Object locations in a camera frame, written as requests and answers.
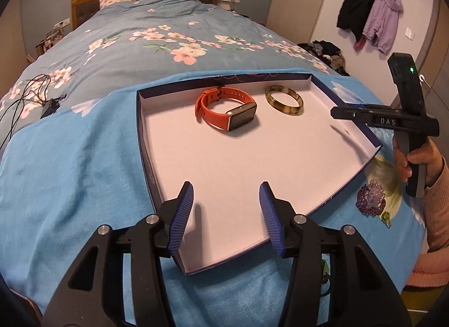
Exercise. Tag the black hanging jacket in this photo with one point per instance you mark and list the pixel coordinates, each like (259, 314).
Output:
(353, 16)

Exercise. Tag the tortoiseshell bangle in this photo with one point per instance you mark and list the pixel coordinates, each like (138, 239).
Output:
(284, 99)

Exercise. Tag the light blue floral blanket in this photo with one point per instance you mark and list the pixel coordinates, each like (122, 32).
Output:
(67, 174)

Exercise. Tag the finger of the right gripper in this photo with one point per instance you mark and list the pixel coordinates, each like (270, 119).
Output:
(362, 114)

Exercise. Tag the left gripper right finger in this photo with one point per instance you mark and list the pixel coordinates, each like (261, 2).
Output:
(360, 291)

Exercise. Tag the dark blue shallow box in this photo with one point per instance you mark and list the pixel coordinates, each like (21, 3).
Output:
(306, 159)

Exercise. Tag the wooden door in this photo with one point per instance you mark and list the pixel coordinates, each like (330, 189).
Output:
(435, 46)

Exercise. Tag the purple hanging jacket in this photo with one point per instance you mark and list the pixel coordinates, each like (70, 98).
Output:
(381, 26)

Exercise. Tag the left nightstand clutter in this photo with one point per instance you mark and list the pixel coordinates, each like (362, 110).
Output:
(55, 35)

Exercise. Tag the clothes pile on floor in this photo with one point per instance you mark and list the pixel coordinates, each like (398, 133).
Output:
(327, 53)

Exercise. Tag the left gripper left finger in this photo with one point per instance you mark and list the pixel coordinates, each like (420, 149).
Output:
(91, 291)

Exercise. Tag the orange smart watch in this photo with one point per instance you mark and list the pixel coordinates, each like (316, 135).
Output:
(225, 108)

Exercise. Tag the blue floral duvet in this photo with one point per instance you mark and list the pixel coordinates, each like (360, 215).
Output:
(135, 42)

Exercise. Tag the person right hand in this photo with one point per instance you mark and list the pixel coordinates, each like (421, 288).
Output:
(428, 154)

